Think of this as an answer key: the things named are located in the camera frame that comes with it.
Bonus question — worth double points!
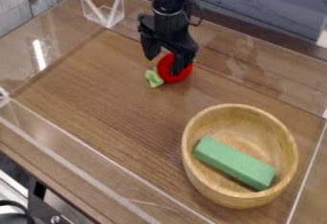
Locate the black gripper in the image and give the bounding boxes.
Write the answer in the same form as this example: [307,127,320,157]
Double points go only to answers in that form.
[137,10,198,76]

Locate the red plush strawberry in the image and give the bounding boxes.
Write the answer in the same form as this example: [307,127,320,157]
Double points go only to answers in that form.
[144,54,193,88]

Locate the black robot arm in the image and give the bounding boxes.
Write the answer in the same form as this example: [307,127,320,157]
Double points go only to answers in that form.
[137,0,201,77]

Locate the wooden bowl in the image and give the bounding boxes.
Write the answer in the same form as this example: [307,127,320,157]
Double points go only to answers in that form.
[181,103,299,210]

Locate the green foam block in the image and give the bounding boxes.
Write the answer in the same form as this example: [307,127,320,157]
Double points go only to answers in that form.
[193,136,276,190]

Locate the clear acrylic corner bracket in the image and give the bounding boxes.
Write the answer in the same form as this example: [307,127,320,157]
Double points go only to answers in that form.
[80,0,125,29]

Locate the clear acrylic tray wall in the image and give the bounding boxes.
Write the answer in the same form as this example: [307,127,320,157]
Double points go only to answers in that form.
[0,88,214,224]

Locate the black metal table bracket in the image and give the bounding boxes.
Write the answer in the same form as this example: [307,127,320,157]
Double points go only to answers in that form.
[28,181,73,224]

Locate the black cable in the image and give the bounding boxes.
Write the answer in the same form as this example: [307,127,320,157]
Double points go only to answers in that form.
[0,199,40,224]

